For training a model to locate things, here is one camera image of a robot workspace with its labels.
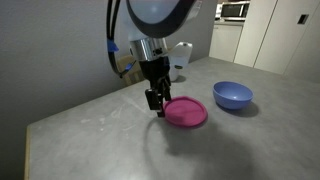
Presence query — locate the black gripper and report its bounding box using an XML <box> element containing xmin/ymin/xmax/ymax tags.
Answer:
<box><xmin>138</xmin><ymin>57</ymin><xmax>173</xmax><ymax>118</ymax></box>

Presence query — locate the pink round plate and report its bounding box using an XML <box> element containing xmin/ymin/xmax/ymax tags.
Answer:
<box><xmin>162</xmin><ymin>95</ymin><xmax>209</xmax><ymax>128</ymax></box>

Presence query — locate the blue plastic bowl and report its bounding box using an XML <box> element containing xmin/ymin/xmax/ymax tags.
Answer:
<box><xmin>212</xmin><ymin>81</ymin><xmax>254</xmax><ymax>111</ymax></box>

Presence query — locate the wooden chair with slatted back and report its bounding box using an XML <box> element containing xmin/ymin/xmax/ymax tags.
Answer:
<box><xmin>117</xmin><ymin>54</ymin><xmax>146</xmax><ymax>87</ymax></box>

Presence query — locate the white kitchen counter cabinet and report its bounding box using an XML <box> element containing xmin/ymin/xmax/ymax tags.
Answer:
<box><xmin>209</xmin><ymin>19</ymin><xmax>244</xmax><ymax>63</ymax></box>

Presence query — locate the silver microwave oven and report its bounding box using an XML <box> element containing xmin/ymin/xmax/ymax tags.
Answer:
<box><xmin>219</xmin><ymin>0</ymin><xmax>251</xmax><ymax>22</ymax></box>

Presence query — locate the tall white cabinet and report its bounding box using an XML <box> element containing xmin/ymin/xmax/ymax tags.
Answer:
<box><xmin>233</xmin><ymin>0</ymin><xmax>320</xmax><ymax>84</ymax></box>

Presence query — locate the small black square cabinet handle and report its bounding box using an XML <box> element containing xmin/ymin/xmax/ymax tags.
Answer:
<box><xmin>297</xmin><ymin>13</ymin><xmax>310</xmax><ymax>25</ymax></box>

